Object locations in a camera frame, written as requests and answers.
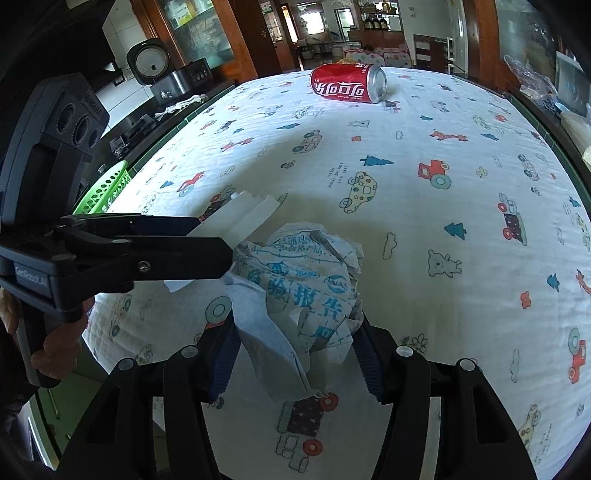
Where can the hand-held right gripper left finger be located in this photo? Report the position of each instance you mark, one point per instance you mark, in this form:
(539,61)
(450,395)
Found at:
(222,367)

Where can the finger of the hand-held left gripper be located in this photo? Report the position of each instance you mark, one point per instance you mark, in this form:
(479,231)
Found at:
(175,261)
(161,225)

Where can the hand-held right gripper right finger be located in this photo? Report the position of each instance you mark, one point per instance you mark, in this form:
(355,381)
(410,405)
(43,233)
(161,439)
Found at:
(369,369)

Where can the green perforated plastic basket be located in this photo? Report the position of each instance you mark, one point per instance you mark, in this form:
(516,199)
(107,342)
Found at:
(108,184)

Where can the white paper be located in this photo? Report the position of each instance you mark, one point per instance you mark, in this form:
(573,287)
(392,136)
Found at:
(240,217)

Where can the blue-printed paper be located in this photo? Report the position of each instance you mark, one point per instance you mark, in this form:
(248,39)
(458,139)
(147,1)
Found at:
(300,300)

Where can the person's left hand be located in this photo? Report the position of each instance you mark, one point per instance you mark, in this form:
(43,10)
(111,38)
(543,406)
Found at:
(62,348)

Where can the black glass gas stove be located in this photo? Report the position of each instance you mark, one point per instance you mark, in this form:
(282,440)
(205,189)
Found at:
(134,131)

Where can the white rag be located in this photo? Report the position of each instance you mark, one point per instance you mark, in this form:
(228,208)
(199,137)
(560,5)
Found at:
(182,105)

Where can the white printed tablecloth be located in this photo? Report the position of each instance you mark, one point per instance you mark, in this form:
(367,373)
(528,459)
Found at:
(415,230)

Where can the black rice cooker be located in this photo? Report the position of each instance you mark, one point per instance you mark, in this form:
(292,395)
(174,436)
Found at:
(157,64)

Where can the wooden glass-door cabinet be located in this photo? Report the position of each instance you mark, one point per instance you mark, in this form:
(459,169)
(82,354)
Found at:
(240,41)

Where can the red drink can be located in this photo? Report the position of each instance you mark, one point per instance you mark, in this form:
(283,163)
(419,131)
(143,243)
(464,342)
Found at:
(341,83)

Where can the colourful play fence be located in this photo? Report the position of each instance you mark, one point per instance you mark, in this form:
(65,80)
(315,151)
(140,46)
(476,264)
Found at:
(392,57)

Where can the dark shelf rack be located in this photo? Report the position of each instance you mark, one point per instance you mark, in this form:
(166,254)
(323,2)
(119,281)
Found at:
(431,50)

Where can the clear plastic bag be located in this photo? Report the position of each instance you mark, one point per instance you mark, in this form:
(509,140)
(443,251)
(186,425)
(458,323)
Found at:
(531,76)

